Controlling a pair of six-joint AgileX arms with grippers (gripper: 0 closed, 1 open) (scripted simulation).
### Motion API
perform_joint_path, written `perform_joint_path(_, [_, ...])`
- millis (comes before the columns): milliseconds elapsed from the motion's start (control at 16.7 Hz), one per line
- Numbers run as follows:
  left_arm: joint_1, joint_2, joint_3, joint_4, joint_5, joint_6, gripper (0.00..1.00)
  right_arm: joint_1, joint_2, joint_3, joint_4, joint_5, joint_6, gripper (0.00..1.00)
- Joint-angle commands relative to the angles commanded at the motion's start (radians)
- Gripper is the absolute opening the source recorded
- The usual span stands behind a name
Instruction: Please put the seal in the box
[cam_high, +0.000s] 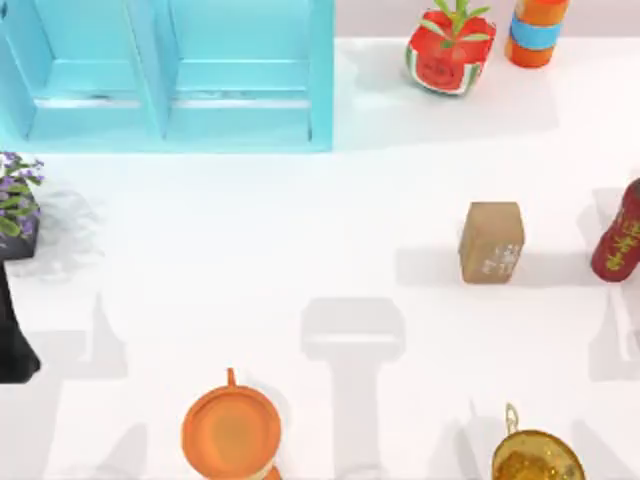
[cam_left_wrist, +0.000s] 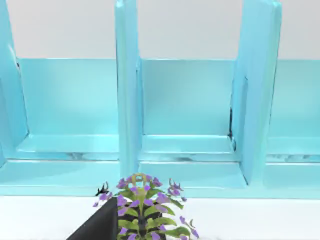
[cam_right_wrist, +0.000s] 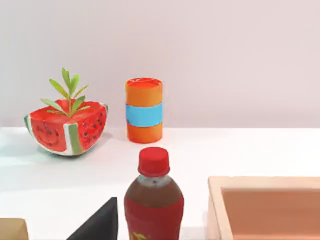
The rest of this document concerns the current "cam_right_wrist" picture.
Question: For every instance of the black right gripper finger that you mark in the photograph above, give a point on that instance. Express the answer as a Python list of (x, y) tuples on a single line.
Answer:
[(102, 222)]

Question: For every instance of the orange and blue can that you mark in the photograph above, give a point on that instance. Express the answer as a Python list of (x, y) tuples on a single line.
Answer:
[(144, 111)]

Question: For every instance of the red capped cola bottle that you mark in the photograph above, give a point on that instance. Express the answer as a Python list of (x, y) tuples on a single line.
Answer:
[(153, 200)]

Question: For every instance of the shallow salmon-coloured box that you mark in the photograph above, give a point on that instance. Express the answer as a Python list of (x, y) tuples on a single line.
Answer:
[(270, 207)]

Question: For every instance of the watermelon shaped plant pot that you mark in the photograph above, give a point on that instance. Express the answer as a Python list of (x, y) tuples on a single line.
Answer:
[(66, 125)]

